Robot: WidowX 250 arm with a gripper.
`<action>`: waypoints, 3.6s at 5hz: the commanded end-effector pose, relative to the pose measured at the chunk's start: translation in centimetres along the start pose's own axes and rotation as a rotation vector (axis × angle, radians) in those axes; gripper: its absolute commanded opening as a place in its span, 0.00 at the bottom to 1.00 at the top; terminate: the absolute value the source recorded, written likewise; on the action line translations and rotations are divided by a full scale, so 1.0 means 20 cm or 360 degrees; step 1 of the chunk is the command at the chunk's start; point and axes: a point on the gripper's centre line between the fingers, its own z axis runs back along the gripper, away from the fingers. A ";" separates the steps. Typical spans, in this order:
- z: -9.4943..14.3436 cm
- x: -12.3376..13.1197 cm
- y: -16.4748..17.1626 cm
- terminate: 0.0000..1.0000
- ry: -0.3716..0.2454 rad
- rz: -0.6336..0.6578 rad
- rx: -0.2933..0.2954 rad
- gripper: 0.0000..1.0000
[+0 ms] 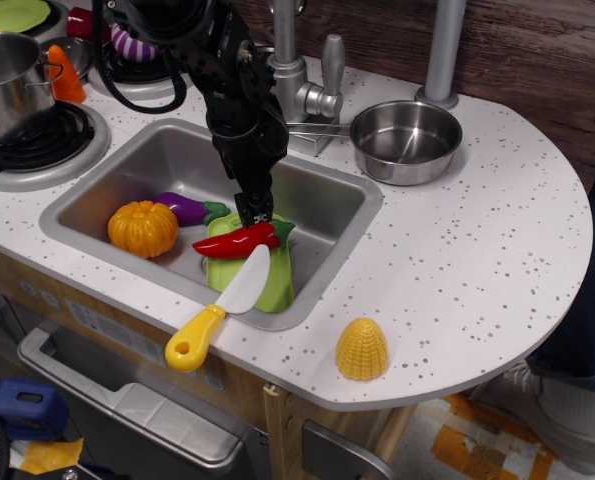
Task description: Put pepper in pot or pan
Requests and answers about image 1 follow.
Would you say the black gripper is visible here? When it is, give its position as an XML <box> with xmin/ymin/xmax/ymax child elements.
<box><xmin>209</xmin><ymin>95</ymin><xmax>289</xmax><ymax>228</ymax></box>

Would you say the red toy chili pepper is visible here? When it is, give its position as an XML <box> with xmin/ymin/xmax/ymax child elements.
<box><xmin>193</xmin><ymin>220</ymin><xmax>295</xmax><ymax>260</ymax></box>

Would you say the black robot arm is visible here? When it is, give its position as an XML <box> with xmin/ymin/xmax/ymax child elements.
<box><xmin>92</xmin><ymin>1</ymin><xmax>289</xmax><ymax>227</ymax></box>

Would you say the small steel pan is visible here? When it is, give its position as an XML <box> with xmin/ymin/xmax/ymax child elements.
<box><xmin>288</xmin><ymin>100</ymin><xmax>463</xmax><ymax>186</ymax></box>

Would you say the steel pot lid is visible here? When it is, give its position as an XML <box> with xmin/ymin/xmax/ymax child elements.
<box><xmin>40</xmin><ymin>37</ymin><xmax>94</xmax><ymax>80</ymax></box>

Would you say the large steel pot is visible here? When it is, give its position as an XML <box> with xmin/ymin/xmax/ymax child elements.
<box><xmin>0</xmin><ymin>32</ymin><xmax>64</xmax><ymax>146</ymax></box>

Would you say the purple toy eggplant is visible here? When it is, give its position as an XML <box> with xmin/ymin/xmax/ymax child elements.
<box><xmin>154</xmin><ymin>192</ymin><xmax>231</xmax><ymax>227</ymax></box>

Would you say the green toy cutting board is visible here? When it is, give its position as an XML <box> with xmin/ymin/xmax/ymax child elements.
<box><xmin>203</xmin><ymin>213</ymin><xmax>294</xmax><ymax>313</ymax></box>

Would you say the orange toy pumpkin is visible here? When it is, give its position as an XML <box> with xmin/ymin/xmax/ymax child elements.
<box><xmin>107</xmin><ymin>200</ymin><xmax>179</xmax><ymax>259</ymax></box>

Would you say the silver toy faucet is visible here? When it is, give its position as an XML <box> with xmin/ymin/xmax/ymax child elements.
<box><xmin>268</xmin><ymin>0</ymin><xmax>346</xmax><ymax>156</ymax></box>

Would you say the grey metal sink basin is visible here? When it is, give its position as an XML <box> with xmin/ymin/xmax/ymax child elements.
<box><xmin>39</xmin><ymin>119</ymin><xmax>383</xmax><ymax>331</ymax></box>

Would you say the back stove burner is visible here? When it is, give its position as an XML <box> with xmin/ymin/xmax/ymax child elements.
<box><xmin>103</xmin><ymin>42</ymin><xmax>175</xmax><ymax>102</ymax></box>

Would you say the stove burner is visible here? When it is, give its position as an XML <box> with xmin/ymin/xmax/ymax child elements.
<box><xmin>103</xmin><ymin>42</ymin><xmax>175</xmax><ymax>102</ymax></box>
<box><xmin>0</xmin><ymin>102</ymin><xmax>111</xmax><ymax>193</ymax></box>

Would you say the yellow toy corn piece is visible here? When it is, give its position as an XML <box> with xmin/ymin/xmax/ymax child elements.
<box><xmin>335</xmin><ymin>318</ymin><xmax>389</xmax><ymax>381</ymax></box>

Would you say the front stove burner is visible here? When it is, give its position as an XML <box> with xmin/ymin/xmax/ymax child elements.
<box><xmin>0</xmin><ymin>102</ymin><xmax>111</xmax><ymax>193</ymax></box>

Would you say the purple striped toy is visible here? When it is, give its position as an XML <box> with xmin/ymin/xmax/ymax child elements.
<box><xmin>111</xmin><ymin>23</ymin><xmax>160</xmax><ymax>63</ymax></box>

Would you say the orange toy carrot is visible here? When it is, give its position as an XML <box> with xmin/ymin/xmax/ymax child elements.
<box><xmin>48</xmin><ymin>44</ymin><xmax>86</xmax><ymax>103</ymax></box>

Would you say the red cup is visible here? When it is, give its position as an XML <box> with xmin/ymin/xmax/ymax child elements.
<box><xmin>66</xmin><ymin>7</ymin><xmax>93</xmax><ymax>41</ymax></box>

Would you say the grey vertical pole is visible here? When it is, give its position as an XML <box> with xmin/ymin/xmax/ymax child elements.
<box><xmin>415</xmin><ymin>0</ymin><xmax>466</xmax><ymax>110</ymax></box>

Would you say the green plate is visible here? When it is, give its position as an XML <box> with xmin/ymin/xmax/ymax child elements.
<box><xmin>0</xmin><ymin>0</ymin><xmax>51</xmax><ymax>33</ymax></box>

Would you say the blue clamp tool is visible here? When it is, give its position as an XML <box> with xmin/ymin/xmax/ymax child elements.
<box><xmin>0</xmin><ymin>378</ymin><xmax>70</xmax><ymax>441</ymax></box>

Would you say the white sneaker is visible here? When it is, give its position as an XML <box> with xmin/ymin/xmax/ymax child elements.
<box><xmin>466</xmin><ymin>362</ymin><xmax>595</xmax><ymax>475</ymax></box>

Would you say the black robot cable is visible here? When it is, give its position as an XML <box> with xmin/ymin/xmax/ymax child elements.
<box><xmin>90</xmin><ymin>0</ymin><xmax>187</xmax><ymax>114</ymax></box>

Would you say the yellow handled toy knife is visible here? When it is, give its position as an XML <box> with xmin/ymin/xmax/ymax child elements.
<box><xmin>165</xmin><ymin>245</ymin><xmax>270</xmax><ymax>373</ymax></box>

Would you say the grey oven door handle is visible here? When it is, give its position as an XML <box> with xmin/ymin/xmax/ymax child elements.
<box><xmin>18</xmin><ymin>329</ymin><xmax>243</xmax><ymax>479</ymax></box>

